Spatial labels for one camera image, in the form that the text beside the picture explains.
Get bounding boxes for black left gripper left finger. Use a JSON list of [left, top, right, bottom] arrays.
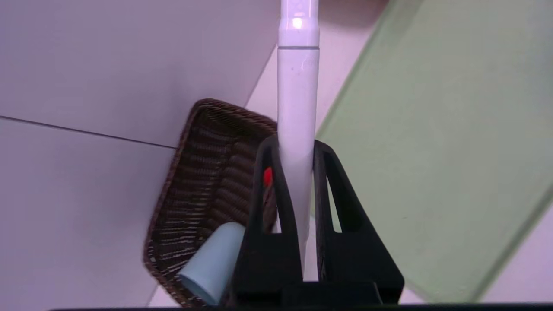
[[232, 136, 304, 305]]

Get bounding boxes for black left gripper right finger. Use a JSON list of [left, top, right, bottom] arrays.
[[313, 139, 405, 304]]

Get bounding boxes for blue-grey plastic cup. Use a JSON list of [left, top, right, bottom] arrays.
[[177, 222, 247, 306]]

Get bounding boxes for white marker pen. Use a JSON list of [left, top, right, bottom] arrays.
[[276, 0, 321, 281]]

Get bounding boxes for dark brown wicker basket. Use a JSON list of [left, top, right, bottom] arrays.
[[143, 98, 280, 308]]

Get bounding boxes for light green plastic tray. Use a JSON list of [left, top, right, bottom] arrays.
[[310, 0, 553, 304]]

